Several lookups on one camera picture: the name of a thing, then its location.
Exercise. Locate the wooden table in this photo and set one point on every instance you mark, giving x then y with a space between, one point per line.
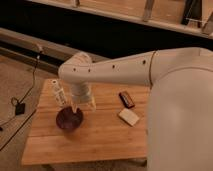
101 136

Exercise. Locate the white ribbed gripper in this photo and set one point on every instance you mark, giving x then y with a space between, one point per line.
81 93

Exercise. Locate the dark maroon ceramic bowl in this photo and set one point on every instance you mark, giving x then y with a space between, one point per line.
68 120

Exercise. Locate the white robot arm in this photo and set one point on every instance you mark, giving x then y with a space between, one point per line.
180 104

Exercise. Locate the black power adapter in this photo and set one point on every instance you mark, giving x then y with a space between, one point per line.
20 109

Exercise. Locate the white labelled bottle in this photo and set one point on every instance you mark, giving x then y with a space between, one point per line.
59 93

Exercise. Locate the beige sponge block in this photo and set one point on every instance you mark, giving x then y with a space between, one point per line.
129 116

